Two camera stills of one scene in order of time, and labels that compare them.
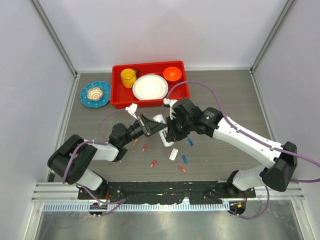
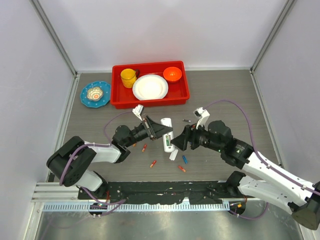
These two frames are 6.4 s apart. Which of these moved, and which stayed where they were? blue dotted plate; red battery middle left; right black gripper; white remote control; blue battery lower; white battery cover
Moved: white remote control; right black gripper
Stayed: blue dotted plate; white battery cover; blue battery lower; red battery middle left
